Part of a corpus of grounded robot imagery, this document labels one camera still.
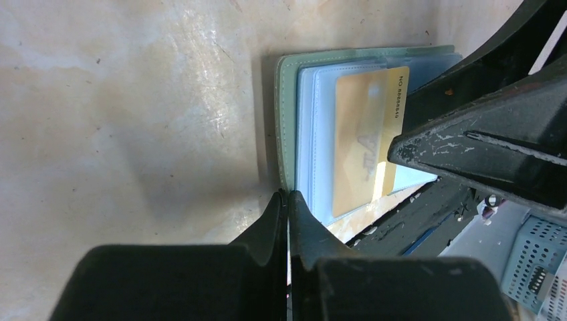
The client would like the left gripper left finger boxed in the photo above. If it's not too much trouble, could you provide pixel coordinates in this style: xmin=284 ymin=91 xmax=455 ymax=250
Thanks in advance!
xmin=51 ymin=191 xmax=288 ymax=320

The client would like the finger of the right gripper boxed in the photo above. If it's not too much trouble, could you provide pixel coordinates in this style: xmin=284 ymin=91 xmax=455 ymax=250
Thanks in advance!
xmin=402 ymin=0 xmax=566 ymax=133
xmin=388 ymin=58 xmax=566 ymax=213

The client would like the green card holder wallet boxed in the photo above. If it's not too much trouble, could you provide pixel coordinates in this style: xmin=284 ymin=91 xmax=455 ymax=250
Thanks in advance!
xmin=274 ymin=45 xmax=463 ymax=226

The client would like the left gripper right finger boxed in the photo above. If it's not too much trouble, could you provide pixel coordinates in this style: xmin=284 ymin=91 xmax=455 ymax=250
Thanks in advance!
xmin=288 ymin=191 xmax=512 ymax=320

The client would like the gold credit card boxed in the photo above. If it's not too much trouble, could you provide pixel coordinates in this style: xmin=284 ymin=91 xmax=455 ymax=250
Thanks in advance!
xmin=332 ymin=66 xmax=410 ymax=217

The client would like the perforated grey electronics box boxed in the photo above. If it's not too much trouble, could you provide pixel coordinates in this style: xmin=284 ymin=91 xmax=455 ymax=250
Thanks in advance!
xmin=501 ymin=216 xmax=566 ymax=320

